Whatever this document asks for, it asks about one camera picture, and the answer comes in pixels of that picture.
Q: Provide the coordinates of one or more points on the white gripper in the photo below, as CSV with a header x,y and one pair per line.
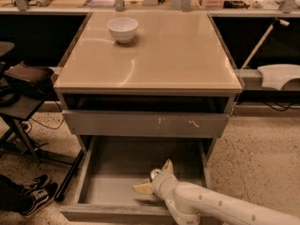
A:
x,y
161,179

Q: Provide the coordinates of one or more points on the green soda can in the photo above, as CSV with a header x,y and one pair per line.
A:
x,y
154,173

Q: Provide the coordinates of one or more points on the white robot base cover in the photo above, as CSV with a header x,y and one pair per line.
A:
x,y
277,75

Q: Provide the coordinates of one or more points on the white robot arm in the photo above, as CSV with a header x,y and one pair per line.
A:
x,y
187,202

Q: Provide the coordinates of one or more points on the open grey middle drawer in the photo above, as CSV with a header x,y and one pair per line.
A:
x,y
113,165

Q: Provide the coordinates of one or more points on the grey top drawer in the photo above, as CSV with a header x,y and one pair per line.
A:
x,y
148,116

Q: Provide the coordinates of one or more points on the grey drawer cabinet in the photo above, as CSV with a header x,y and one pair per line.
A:
x,y
173,54

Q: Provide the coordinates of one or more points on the black sneaker far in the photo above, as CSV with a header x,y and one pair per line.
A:
x,y
38,182

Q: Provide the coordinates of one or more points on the black sneaker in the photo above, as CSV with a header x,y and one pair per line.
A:
x,y
38,182
39,197

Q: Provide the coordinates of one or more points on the black sneaker near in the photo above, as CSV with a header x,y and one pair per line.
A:
x,y
39,197

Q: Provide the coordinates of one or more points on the black trouser leg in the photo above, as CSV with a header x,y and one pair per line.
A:
x,y
11,198

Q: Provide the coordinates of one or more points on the white bowl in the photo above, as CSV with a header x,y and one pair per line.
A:
x,y
123,30

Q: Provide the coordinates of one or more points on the dark brown bag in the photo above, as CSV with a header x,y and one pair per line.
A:
x,y
34,82

